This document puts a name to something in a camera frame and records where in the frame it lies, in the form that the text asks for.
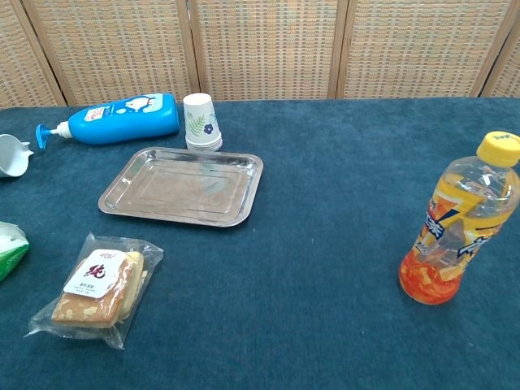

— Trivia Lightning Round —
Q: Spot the light blue mug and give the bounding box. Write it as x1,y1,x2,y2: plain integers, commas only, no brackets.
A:
0,133,34,179

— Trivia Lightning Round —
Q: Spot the woven bamboo folding screen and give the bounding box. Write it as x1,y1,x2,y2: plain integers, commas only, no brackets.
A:
0,0,520,109

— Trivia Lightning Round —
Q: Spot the clear snack packet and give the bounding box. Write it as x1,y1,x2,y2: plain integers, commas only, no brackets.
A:
24,232,165,351

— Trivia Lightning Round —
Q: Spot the silver metal tray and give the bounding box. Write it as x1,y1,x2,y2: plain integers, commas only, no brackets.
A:
97,146,264,228

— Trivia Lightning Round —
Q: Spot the dark blue tablecloth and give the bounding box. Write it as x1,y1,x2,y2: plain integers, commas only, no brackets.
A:
0,96,520,390

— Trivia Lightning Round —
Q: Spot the green tissue pack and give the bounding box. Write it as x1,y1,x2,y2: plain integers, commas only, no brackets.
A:
0,221,31,284

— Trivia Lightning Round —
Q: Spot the orange drink bottle yellow cap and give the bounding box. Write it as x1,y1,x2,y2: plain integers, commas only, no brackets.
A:
398,131,520,306

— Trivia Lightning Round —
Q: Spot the blue lotion pump bottle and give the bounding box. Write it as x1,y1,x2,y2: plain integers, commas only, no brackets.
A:
35,93,180,151

